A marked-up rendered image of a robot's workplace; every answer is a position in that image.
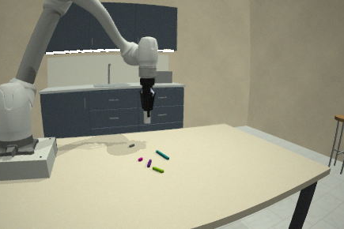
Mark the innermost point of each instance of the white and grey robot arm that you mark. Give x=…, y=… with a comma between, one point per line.
x=17, y=96

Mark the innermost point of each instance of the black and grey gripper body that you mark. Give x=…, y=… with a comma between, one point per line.
x=150, y=82

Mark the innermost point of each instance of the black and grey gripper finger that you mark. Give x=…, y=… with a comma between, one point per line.
x=143, y=99
x=149, y=105

